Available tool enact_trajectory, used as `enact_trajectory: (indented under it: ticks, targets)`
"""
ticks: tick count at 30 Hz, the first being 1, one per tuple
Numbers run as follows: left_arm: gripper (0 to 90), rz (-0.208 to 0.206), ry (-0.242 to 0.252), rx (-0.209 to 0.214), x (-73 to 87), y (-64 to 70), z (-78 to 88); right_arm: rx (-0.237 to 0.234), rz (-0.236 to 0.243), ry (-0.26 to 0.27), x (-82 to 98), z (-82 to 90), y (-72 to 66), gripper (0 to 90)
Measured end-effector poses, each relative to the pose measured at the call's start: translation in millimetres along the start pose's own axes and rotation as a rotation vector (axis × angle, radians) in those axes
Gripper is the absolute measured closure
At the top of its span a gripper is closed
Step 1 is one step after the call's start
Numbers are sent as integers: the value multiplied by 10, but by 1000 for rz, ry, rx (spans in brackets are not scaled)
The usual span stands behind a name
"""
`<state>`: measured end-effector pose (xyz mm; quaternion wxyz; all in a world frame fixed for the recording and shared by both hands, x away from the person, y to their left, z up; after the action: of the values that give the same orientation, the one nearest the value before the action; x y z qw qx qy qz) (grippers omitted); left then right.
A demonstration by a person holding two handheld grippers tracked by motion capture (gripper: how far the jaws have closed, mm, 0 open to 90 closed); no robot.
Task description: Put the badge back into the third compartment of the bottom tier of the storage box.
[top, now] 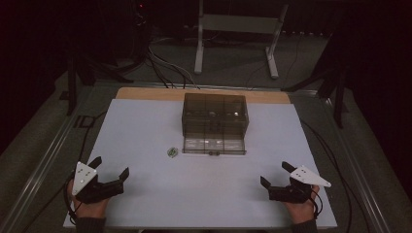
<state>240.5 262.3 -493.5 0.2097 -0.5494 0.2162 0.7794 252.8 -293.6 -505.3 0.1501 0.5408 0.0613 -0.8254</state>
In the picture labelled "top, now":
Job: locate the white table cover board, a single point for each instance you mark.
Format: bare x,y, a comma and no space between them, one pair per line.
200,191

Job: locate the black tripod stand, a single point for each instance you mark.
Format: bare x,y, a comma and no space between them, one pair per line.
338,97
72,84

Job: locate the smoky transparent drawer cabinet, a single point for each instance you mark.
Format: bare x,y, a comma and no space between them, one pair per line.
213,111

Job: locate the person's left hand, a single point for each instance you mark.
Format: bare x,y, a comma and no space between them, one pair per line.
92,210

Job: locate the person's right hand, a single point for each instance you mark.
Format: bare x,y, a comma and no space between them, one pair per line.
302,212

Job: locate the small green white round item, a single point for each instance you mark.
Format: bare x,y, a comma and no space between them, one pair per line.
172,152

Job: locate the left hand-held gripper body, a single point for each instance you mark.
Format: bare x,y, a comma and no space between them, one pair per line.
103,191

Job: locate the aluminium floor rail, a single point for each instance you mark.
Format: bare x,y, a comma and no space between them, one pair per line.
35,181
359,181

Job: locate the white metal stand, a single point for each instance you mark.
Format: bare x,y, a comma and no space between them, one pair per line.
239,24

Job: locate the transparent plastic drawer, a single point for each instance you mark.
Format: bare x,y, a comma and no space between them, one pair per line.
213,145

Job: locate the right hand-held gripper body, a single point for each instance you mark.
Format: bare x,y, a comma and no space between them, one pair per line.
291,194

